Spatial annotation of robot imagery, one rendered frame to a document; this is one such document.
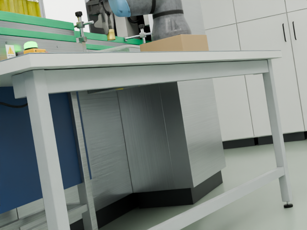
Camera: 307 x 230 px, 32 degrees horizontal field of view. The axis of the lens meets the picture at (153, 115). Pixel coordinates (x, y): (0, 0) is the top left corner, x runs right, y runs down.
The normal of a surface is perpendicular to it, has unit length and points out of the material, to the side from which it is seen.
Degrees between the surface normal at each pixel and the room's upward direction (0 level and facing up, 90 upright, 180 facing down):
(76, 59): 90
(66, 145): 90
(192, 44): 90
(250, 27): 90
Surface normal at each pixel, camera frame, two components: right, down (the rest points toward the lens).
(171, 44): -0.58, 0.11
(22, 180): 0.91, -0.14
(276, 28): -0.38, 0.07
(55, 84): 0.80, -0.12
